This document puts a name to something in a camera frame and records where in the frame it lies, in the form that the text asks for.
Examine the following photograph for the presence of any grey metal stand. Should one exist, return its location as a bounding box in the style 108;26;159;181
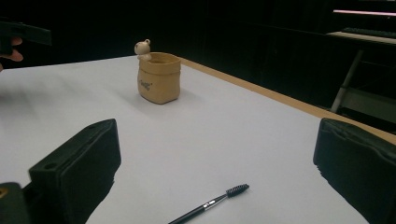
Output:
325;31;396;125

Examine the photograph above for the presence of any dark keyboard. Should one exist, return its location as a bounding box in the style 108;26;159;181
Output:
341;26;396;40

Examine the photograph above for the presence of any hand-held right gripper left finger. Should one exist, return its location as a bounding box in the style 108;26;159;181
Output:
28;118;122;224

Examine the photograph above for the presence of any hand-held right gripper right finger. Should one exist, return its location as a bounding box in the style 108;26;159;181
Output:
312;117;396;224

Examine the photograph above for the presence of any tan bag-shaped holder with bear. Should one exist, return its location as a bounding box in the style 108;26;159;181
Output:
134;38;182;105

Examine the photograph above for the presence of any white table mat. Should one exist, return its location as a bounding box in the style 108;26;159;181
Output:
0;55;370;224

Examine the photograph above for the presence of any black eyebrow spoolie brush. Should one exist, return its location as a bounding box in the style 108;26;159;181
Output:
167;183;250;224

